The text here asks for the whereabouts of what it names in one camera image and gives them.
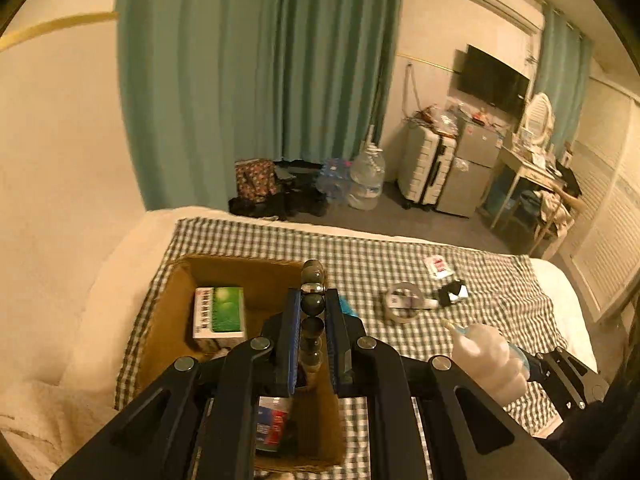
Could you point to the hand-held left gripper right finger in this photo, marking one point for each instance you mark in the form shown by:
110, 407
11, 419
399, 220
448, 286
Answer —
334, 350

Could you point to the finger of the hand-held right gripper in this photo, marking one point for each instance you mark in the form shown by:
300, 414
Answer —
570, 377

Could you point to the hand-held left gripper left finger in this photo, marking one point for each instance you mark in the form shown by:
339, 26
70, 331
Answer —
294, 345

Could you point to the dark bead strand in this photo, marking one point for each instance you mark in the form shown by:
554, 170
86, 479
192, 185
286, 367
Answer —
313, 305

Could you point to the green and white medicine box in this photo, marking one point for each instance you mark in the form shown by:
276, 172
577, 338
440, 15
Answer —
222, 310

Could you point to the white ribbed squeeze bottle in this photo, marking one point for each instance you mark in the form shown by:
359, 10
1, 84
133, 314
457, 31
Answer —
487, 360

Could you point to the cardboard box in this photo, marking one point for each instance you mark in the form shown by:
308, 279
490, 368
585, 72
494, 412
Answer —
170, 340

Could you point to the blue plastic packet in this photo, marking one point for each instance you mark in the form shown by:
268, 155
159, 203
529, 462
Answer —
349, 307

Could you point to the clear tape roll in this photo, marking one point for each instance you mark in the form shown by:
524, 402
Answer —
400, 302

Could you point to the red and blue packet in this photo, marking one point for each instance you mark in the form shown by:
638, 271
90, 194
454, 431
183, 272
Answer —
272, 425

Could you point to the green checked cloth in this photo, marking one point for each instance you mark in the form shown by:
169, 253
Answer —
380, 260

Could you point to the black and white small item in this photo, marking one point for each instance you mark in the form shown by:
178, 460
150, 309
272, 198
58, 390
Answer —
454, 294

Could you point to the white sachet with red label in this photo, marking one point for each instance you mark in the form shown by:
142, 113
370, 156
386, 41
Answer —
439, 266

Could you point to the pile of black bags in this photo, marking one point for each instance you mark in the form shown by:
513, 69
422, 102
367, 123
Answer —
300, 200

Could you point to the large clear water jug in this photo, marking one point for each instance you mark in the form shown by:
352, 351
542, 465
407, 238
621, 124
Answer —
369, 167
364, 197

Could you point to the wooden chair with clothes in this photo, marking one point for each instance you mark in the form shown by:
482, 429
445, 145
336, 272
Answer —
550, 210

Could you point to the floral patterned bag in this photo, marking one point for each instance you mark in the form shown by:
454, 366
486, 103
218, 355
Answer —
256, 180

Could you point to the pack of water bottles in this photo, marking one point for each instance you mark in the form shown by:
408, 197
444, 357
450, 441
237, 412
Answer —
336, 180

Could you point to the white louvred wardrobe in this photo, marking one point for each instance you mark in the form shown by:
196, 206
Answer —
610, 210

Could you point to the blue bin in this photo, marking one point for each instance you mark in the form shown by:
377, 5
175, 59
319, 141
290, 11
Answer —
500, 195

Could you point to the white hard suitcase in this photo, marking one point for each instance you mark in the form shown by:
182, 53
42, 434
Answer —
425, 165

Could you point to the white dressing desk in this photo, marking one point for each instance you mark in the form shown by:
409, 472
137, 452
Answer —
520, 170

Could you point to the grey mini fridge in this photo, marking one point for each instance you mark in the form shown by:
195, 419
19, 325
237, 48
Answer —
472, 175

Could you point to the white oval vanity mirror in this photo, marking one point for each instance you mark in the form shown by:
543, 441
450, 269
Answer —
537, 120

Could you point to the wide green curtain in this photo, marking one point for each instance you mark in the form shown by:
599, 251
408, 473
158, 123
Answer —
225, 85

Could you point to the narrow green curtain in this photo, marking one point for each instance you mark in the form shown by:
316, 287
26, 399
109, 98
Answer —
562, 70

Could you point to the black wall television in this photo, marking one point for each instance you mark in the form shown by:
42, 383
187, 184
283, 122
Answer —
492, 80

